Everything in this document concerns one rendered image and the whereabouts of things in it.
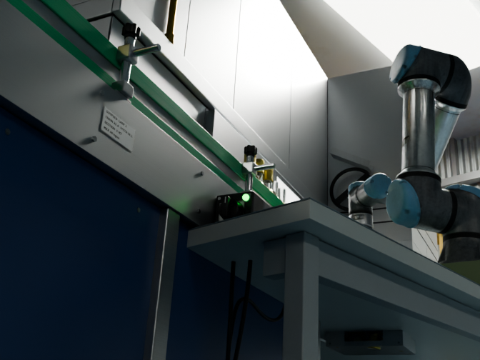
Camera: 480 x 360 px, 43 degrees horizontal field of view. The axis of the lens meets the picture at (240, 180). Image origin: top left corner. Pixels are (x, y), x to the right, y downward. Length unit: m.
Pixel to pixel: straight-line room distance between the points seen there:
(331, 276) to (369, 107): 2.06
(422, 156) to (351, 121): 1.38
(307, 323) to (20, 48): 0.56
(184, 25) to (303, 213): 1.04
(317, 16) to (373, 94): 0.97
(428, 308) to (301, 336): 0.43
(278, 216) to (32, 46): 0.44
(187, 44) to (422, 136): 0.72
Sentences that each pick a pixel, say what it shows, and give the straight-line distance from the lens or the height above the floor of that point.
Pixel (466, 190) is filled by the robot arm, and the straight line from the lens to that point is 1.69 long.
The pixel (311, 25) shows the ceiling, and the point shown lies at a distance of 3.94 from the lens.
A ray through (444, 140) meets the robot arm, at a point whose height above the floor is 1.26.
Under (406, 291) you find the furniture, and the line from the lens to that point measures 1.25.
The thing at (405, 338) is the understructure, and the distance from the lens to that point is 1.83.
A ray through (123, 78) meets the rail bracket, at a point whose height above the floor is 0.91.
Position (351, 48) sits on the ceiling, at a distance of 4.15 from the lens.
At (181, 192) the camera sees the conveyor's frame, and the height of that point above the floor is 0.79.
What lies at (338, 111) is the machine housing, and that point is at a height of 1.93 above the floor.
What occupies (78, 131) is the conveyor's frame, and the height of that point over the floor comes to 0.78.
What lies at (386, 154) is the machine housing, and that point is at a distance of 2.90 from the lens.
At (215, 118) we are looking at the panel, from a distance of 1.85.
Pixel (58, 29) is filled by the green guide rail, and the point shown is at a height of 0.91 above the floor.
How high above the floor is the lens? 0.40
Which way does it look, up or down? 23 degrees up
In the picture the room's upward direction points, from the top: 4 degrees clockwise
